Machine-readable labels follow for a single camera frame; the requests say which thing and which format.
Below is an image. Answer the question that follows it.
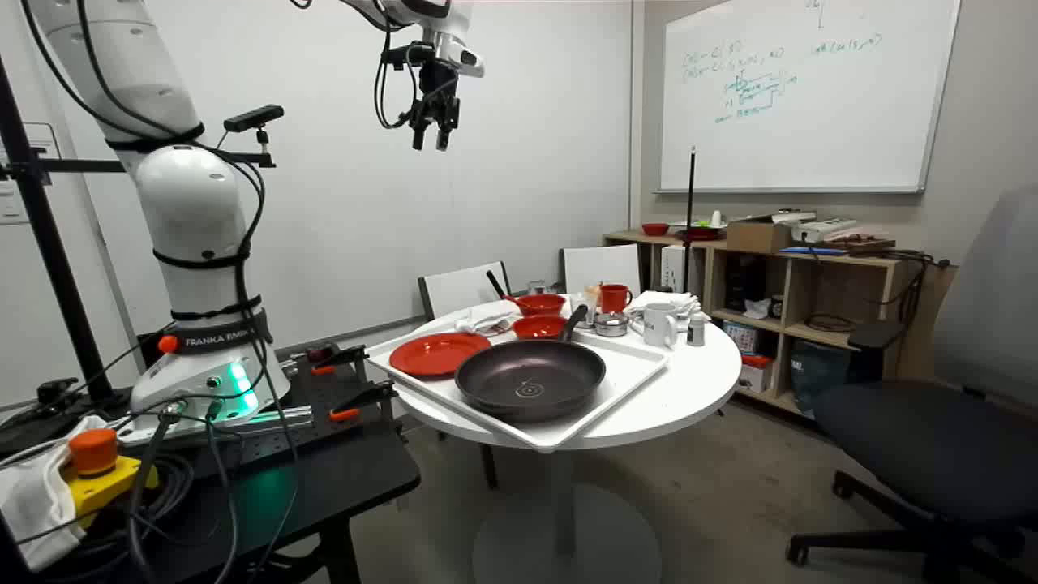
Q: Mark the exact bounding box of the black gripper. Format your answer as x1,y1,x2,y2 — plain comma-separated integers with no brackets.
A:
407,54,468,156

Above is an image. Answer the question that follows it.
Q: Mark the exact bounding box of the red bowl with dark contents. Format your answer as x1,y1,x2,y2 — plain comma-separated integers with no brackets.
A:
515,290,568,319

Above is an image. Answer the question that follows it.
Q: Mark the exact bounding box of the white printed mug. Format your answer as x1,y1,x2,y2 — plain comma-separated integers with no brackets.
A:
638,304,684,351

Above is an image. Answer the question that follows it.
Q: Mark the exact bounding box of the black robot workbench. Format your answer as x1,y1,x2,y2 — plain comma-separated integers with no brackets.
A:
0,339,426,584

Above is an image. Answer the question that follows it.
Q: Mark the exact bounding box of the dark blue storage bin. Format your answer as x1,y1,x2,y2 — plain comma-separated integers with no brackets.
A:
787,342,858,413

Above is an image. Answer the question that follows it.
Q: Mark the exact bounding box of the wooden cube shelf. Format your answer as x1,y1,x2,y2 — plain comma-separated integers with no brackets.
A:
601,227,961,422

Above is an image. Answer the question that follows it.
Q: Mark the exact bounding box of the black camera stand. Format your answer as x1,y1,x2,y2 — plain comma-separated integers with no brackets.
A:
0,59,279,410

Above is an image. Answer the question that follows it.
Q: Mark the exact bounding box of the stack of papers and books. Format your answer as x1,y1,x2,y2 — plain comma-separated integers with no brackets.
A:
768,207,870,259

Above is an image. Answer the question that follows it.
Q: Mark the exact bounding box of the black stereo camera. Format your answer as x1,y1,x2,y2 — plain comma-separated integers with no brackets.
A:
220,102,288,137

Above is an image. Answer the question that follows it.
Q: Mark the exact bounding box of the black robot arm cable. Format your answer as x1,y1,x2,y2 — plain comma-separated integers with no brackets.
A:
16,0,428,329

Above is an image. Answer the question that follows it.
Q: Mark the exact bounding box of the plain red bowl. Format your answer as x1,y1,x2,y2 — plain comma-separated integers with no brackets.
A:
508,314,571,345

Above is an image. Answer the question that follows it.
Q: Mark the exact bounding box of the white rectangular tray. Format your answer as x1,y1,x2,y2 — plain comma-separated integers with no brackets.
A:
365,299,675,456

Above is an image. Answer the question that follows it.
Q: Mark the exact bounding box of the small brown cardboard box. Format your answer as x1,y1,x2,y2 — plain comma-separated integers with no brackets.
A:
722,217,796,258

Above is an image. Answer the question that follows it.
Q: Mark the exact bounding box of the red and white small box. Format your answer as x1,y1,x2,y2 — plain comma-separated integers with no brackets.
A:
741,355,779,396

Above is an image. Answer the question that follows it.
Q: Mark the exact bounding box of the black cable bundle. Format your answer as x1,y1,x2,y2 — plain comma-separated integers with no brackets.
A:
95,396,308,584

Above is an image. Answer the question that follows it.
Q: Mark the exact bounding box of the wall whiteboard with green writing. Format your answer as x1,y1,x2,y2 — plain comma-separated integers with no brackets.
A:
655,0,967,200

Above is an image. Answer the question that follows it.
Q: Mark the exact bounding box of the white napkin pile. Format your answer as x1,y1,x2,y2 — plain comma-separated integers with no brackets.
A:
631,290,707,329

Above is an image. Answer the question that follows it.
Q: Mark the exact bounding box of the red mug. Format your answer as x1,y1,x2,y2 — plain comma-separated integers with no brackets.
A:
597,284,636,319

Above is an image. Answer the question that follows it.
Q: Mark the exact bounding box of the thin black pole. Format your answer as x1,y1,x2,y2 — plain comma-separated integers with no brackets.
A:
682,151,700,299

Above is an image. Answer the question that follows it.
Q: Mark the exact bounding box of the red dinner plate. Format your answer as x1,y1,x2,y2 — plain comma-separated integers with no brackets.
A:
385,332,493,382

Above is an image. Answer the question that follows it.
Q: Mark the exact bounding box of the round white pedestal table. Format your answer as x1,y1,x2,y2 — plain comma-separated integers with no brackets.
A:
385,299,747,584

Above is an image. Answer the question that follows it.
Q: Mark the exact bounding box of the grey office chair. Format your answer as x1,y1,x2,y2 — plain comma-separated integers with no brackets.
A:
785,185,1038,584

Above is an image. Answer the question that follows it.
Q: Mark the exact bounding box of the white rag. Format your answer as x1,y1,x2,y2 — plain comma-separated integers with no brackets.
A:
0,413,108,576

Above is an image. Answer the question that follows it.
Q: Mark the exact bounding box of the white tea towel red print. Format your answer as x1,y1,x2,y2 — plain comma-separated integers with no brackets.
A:
428,299,526,339

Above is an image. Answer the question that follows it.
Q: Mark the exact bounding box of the yellow red emergency stop button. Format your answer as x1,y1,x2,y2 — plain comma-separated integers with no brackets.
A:
60,426,145,519

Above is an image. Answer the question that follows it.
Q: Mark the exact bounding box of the black clamp orange tip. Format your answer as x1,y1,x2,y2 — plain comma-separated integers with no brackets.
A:
326,388,397,429
304,342,373,382

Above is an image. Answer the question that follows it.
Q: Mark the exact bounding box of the dark nonstick frying pan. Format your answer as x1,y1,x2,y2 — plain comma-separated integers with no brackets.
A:
453,302,609,429

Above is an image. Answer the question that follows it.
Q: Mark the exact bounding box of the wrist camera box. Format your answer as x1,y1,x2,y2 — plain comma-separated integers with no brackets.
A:
381,29,487,80

